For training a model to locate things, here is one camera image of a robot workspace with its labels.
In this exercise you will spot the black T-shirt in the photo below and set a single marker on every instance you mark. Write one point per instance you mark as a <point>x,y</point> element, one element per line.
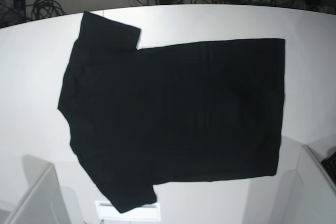
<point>198,112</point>

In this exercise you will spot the white partition panel left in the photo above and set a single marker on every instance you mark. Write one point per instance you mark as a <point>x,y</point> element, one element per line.
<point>42,203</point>

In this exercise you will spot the white partition panel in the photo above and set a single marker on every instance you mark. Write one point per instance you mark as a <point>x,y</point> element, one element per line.
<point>305,194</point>
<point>42,203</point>

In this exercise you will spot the white partition panel right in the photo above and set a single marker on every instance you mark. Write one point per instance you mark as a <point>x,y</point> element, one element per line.
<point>305,194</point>

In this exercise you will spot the black keyboard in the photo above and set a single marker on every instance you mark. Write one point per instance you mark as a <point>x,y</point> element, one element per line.
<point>329,165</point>

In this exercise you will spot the white table cable grommet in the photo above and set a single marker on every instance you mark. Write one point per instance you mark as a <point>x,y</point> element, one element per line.
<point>145,213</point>

